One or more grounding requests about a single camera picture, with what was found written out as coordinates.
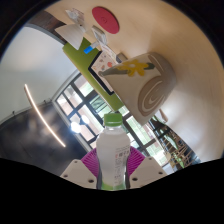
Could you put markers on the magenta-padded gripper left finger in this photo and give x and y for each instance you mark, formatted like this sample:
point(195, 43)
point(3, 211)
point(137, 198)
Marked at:
point(78, 172)

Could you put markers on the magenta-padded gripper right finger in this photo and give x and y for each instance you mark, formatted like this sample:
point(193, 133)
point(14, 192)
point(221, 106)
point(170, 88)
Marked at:
point(146, 171)

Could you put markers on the green-capped clear drink bottle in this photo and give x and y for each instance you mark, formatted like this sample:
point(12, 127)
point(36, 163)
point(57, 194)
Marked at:
point(111, 150)

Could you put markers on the group of green-seated wooden chairs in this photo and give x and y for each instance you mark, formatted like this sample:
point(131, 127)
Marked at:
point(176, 146)

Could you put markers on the group of pendant lamps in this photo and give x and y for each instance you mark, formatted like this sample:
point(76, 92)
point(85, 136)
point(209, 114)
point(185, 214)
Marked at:
point(76, 127)

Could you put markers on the long curved ceiling light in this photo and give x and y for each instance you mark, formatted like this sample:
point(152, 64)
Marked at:
point(41, 115)

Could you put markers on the beige cup with swirl print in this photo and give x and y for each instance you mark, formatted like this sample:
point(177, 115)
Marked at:
point(146, 90)

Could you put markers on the sticker-covered black laptop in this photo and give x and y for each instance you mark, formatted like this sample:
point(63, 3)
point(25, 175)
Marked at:
point(100, 65)

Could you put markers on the small blue-capped white tube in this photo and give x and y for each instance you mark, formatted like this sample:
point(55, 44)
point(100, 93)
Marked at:
point(88, 50)

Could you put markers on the small white flat packet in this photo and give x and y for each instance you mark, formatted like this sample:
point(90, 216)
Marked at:
point(99, 35)

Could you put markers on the flat round red coaster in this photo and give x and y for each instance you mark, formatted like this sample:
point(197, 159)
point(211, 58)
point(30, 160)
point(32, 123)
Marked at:
point(105, 20)

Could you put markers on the large black-framed window wall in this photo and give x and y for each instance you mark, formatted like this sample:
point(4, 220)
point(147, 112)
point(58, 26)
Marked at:
point(76, 106)

